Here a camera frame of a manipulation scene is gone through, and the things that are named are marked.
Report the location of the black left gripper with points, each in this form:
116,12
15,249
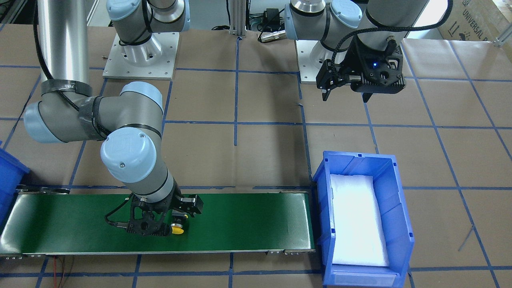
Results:
354,58

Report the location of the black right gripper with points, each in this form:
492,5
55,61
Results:
169,202

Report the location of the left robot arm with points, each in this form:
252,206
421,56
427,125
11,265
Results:
335,23

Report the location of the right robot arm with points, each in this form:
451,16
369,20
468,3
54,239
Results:
129,125

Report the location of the black power adapter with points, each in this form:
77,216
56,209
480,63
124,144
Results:
272,16

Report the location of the cardboard box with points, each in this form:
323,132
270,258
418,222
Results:
477,20

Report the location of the green conveyor belt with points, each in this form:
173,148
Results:
69,224

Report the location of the white foam pad bin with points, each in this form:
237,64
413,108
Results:
359,236

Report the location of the blue bin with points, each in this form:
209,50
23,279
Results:
398,235
11,173

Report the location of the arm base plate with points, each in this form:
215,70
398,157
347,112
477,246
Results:
311,55
153,60

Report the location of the aluminium profile post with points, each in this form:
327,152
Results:
238,17

